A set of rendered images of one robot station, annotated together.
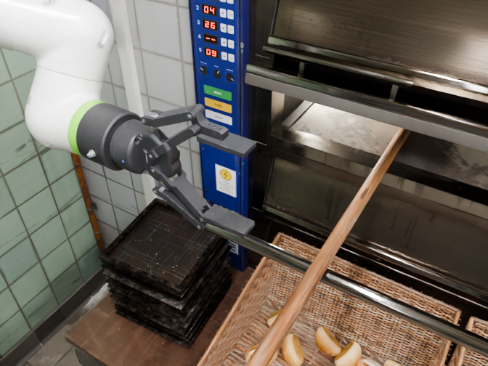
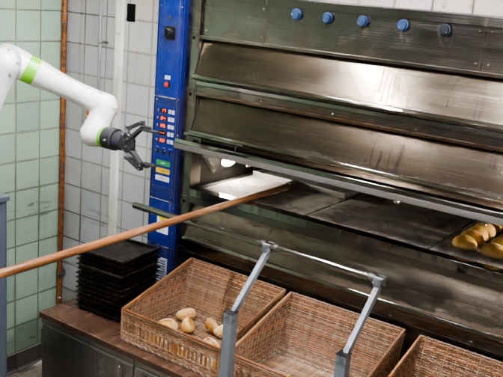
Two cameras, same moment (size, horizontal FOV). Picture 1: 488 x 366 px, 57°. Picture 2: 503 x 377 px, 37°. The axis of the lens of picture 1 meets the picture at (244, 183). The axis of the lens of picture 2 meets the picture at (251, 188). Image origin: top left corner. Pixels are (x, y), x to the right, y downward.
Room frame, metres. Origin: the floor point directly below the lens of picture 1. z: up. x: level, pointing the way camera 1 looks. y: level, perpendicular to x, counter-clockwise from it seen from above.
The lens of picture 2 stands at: (-2.42, -0.51, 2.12)
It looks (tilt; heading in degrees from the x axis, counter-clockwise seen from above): 15 degrees down; 2
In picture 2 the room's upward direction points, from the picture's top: 5 degrees clockwise
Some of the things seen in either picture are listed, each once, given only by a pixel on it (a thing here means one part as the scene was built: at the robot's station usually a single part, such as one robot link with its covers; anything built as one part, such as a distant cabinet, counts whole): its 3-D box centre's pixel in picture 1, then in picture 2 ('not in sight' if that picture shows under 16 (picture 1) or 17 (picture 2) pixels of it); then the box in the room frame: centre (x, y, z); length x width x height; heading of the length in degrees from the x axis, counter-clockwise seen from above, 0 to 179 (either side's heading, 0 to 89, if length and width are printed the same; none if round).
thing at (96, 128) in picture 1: (115, 136); (113, 138); (0.58, 0.20, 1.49); 0.12 x 0.06 x 0.09; 148
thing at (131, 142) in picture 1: (151, 152); (125, 141); (0.54, 0.13, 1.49); 0.09 x 0.07 x 0.08; 58
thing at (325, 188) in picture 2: not in sight; (314, 178); (1.44, -0.68, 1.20); 0.55 x 0.36 x 0.03; 58
